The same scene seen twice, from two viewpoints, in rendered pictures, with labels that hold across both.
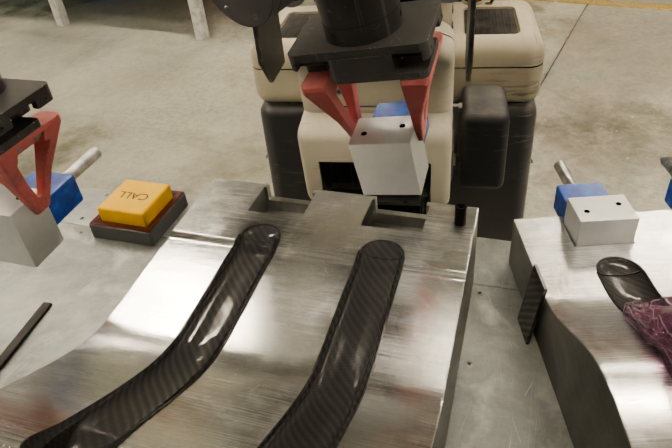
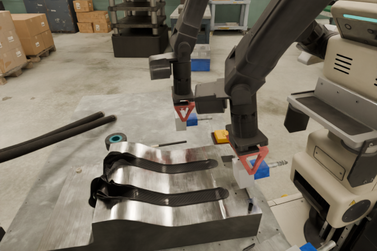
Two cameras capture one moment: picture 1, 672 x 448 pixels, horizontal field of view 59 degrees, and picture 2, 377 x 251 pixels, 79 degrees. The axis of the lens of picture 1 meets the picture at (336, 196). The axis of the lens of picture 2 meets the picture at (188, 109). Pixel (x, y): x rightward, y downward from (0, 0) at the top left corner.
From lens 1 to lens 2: 0.39 m
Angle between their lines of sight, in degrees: 51
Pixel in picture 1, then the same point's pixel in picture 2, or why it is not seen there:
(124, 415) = (143, 164)
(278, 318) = (187, 180)
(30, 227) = (179, 122)
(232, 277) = (196, 165)
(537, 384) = not seen: outside the picture
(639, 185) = not seen: outside the picture
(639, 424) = not seen: outside the picture
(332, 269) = (209, 184)
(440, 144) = (335, 201)
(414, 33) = (243, 142)
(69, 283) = (194, 141)
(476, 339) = (230, 243)
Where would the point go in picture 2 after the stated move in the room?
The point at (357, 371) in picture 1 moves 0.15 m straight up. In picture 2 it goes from (179, 204) to (178, 157)
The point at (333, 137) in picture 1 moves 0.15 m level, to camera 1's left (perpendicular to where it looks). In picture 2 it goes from (302, 165) to (270, 142)
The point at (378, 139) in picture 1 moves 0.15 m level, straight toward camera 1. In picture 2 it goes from (237, 163) to (178, 182)
